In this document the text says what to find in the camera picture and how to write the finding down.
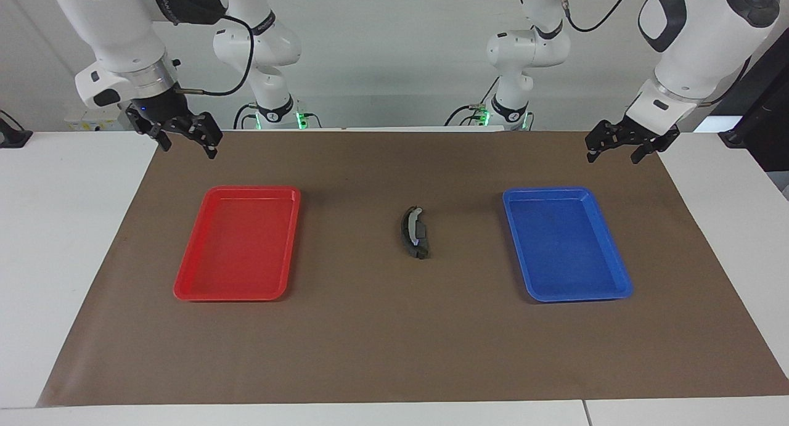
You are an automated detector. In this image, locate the black base cable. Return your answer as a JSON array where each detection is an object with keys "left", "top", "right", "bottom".
[
  {"left": 233, "top": 102, "right": 260, "bottom": 129},
  {"left": 445, "top": 75, "right": 501, "bottom": 128}
]

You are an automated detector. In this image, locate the brown table mat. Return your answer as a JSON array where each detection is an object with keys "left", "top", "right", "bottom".
[{"left": 37, "top": 130, "right": 789, "bottom": 408}]

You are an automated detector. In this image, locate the blue plastic tray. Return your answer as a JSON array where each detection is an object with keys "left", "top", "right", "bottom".
[{"left": 502, "top": 187, "right": 634, "bottom": 303}]

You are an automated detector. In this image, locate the white wall socket box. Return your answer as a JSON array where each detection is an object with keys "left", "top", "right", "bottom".
[{"left": 65, "top": 109, "right": 133, "bottom": 131}]

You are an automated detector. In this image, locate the curved black brake shoe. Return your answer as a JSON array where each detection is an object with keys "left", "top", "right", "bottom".
[{"left": 399, "top": 205, "right": 432, "bottom": 260}]

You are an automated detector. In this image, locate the large black equipment stand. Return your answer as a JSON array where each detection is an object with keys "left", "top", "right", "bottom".
[{"left": 718, "top": 28, "right": 789, "bottom": 195}]

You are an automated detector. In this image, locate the small black clamp base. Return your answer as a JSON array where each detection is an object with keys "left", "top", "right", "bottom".
[{"left": 0, "top": 110, "right": 33, "bottom": 148}]

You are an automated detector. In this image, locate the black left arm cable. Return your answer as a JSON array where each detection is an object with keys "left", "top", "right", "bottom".
[{"left": 557, "top": 0, "right": 639, "bottom": 34}]

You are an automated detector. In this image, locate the red plastic tray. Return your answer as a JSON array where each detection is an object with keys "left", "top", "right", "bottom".
[{"left": 173, "top": 186, "right": 301, "bottom": 302}]

